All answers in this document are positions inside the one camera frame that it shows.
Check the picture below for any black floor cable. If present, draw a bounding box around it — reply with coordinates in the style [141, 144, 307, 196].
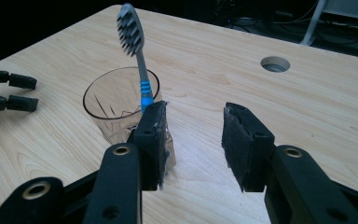
[227, 10, 302, 34]

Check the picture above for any blue and grey toothbrush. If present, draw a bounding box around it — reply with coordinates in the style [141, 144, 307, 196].
[116, 2, 155, 115]

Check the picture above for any white-framed background desk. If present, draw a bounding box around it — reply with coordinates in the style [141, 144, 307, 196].
[299, 0, 358, 47]

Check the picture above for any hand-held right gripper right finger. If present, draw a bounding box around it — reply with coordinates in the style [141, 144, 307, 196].
[221, 102, 277, 193]

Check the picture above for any clear glass mug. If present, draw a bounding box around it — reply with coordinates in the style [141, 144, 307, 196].
[82, 65, 178, 175]

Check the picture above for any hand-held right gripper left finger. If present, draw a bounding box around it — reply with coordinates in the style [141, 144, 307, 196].
[130, 100, 171, 192]

